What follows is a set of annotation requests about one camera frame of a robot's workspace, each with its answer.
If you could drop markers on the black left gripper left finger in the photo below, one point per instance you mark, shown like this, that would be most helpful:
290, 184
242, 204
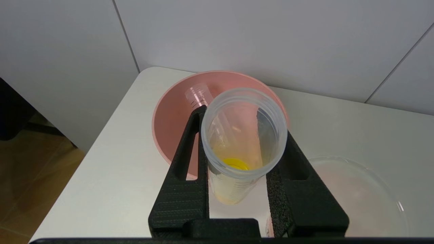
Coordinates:
179, 203

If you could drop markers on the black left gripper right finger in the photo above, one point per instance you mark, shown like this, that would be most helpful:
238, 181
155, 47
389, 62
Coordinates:
305, 203

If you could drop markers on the test tube with yellow pigment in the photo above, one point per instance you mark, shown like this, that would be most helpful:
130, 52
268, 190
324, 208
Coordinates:
237, 145

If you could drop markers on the test tube with red pigment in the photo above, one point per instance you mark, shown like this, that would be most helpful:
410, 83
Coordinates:
198, 96

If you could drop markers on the clear glass beaker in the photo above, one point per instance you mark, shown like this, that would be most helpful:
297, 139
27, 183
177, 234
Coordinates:
359, 196

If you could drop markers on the pink plastic bowl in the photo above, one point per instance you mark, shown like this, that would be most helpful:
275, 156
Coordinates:
173, 115

